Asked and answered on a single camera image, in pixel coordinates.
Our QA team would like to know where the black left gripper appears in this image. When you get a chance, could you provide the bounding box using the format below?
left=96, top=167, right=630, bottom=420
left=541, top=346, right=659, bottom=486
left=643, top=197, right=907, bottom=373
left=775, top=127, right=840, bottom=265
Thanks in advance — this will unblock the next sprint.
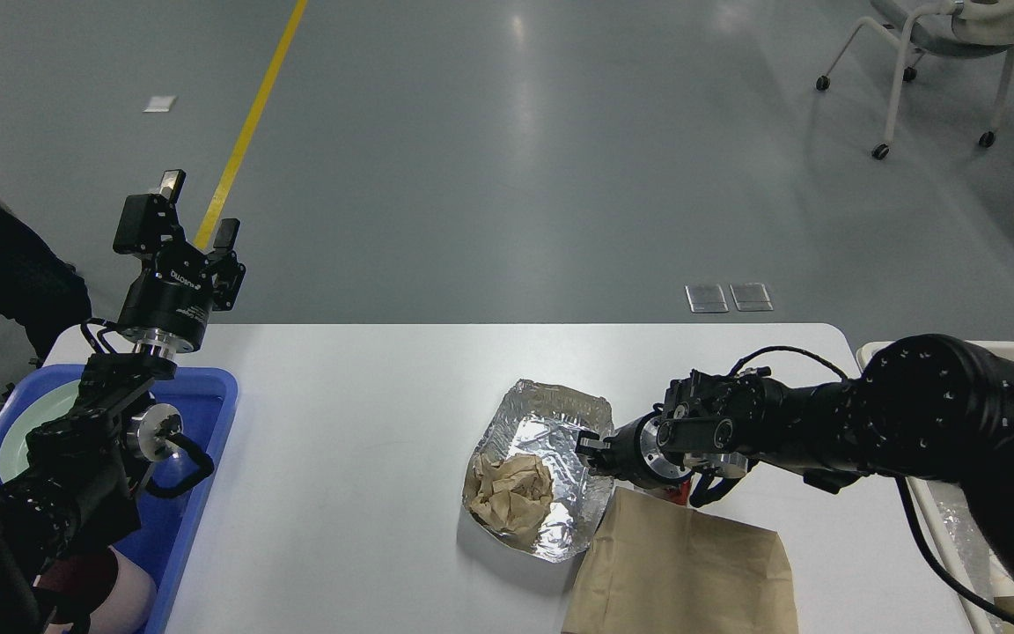
left=113, top=169, right=246, bottom=353

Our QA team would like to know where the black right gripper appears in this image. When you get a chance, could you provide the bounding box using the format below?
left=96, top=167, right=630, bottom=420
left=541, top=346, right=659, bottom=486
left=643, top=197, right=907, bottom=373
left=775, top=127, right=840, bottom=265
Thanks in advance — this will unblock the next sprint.
left=576, top=412, right=693, bottom=490

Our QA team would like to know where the aluminium foil tray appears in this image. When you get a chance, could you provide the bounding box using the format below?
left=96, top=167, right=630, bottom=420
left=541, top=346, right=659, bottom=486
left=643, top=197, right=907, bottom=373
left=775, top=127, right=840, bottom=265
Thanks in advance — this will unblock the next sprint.
left=461, top=379, right=615, bottom=564

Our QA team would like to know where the brown paper bag front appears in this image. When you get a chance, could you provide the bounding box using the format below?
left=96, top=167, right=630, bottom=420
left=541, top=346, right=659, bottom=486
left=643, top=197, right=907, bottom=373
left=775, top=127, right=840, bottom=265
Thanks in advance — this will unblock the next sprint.
left=561, top=487, right=799, bottom=633

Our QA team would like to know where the mint green plate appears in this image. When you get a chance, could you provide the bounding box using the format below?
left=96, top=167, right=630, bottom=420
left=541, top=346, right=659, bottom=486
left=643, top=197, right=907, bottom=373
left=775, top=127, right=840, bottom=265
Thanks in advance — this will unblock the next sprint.
left=0, top=379, right=80, bottom=483

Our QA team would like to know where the red foil wrapper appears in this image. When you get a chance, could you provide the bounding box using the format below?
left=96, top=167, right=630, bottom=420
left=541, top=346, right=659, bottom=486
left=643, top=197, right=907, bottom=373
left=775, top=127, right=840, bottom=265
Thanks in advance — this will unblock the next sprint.
left=661, top=479, right=692, bottom=508

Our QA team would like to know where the aluminium foil sheet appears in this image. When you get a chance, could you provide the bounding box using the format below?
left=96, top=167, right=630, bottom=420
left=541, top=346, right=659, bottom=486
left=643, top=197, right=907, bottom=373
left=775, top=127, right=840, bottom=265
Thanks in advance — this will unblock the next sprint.
left=927, top=482, right=1014, bottom=598

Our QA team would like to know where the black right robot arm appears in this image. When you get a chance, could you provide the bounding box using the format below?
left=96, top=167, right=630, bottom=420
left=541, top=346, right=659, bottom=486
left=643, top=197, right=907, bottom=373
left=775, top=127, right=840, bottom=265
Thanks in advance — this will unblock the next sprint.
left=576, top=334, right=1014, bottom=623

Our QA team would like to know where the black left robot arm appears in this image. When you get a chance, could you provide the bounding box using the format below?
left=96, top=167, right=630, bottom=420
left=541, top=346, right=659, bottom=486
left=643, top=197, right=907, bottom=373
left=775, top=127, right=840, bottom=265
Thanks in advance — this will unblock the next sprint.
left=0, top=169, right=246, bottom=633

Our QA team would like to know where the crumpled brown paper napkin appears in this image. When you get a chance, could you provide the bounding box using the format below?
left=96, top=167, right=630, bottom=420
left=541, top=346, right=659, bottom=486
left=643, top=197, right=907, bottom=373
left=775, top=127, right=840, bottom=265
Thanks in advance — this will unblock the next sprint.
left=463, top=453, right=553, bottom=539

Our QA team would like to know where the grey metal floor plate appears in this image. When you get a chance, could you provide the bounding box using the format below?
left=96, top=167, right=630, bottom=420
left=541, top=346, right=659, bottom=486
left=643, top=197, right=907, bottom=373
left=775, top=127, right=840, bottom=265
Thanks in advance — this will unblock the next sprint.
left=685, top=284, right=730, bottom=314

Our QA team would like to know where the pink mug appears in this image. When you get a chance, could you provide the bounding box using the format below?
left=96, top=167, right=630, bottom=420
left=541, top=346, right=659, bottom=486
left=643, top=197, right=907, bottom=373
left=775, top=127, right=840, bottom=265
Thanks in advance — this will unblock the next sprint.
left=37, top=547, right=157, bottom=633

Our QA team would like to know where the grey office chair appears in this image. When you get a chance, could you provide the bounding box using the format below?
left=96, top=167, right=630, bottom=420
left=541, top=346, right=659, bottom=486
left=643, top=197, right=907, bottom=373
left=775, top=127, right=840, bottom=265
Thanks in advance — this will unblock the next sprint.
left=814, top=1, right=1014, bottom=161

